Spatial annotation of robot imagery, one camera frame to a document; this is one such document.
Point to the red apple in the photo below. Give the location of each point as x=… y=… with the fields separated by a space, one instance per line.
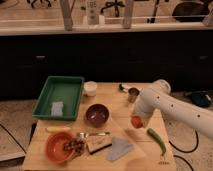
x=136 y=122

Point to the metal measuring cup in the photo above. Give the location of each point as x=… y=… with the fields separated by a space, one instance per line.
x=133 y=94

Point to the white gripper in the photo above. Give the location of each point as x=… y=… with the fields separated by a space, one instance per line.
x=144 y=118

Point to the white paper cup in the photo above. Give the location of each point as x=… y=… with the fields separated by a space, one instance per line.
x=90 y=88

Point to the blue folded cloth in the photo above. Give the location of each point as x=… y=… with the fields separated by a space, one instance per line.
x=119 y=148

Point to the silver metal spoon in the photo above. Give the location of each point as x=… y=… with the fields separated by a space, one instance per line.
x=85 y=135

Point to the black-handled utensil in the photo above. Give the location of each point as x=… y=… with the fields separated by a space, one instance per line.
x=124 y=88

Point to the bunch of dark grapes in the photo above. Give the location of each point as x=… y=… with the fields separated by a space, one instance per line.
x=75 y=144

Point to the dark teal bag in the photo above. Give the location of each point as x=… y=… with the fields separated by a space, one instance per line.
x=201 y=99

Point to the orange plastic bowl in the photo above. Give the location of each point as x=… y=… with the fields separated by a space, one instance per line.
x=54 y=147

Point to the dark purple bowl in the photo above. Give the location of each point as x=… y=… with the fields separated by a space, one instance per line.
x=97 y=115

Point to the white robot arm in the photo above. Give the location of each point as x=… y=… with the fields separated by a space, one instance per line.
x=157 y=96

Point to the green plastic tray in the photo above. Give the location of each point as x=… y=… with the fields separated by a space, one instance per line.
x=65 y=89

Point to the pale blue sponge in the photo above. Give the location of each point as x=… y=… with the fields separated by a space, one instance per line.
x=57 y=109

